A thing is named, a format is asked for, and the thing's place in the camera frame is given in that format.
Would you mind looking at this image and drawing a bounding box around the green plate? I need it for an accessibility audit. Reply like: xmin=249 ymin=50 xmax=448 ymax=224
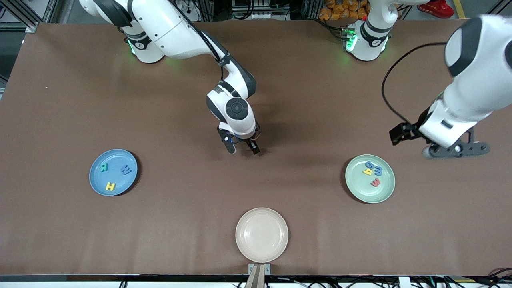
xmin=345 ymin=154 xmax=396 ymax=204

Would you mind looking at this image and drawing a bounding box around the brown table cover sheet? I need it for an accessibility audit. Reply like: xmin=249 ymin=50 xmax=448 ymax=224
xmin=0 ymin=18 xmax=512 ymax=276

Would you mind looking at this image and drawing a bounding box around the red object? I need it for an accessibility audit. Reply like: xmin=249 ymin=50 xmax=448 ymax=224
xmin=418 ymin=0 xmax=454 ymax=19

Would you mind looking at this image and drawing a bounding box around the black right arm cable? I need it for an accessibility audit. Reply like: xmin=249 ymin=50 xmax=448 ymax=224
xmin=172 ymin=0 xmax=226 ymax=80

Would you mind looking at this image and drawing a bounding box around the blue plate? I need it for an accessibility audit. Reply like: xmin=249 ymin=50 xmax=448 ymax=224
xmin=89 ymin=149 xmax=138 ymax=197

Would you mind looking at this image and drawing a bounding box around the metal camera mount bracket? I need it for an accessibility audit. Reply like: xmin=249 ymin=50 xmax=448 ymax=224
xmin=245 ymin=263 xmax=271 ymax=288

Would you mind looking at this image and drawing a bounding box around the white power strip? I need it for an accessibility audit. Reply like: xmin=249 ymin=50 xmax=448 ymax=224
xmin=232 ymin=10 xmax=276 ymax=20
xmin=176 ymin=0 xmax=200 ymax=22

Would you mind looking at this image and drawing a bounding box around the orange snack bag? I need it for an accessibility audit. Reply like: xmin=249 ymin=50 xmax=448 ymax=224
xmin=319 ymin=0 xmax=370 ymax=21

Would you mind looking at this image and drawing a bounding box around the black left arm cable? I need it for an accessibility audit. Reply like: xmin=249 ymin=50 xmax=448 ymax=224
xmin=381 ymin=42 xmax=448 ymax=124

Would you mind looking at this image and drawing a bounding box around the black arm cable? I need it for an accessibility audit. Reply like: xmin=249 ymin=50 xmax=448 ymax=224
xmin=381 ymin=42 xmax=448 ymax=124
xmin=172 ymin=0 xmax=226 ymax=80

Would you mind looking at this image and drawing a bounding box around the cream plate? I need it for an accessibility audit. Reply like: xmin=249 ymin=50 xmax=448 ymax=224
xmin=235 ymin=207 xmax=289 ymax=264

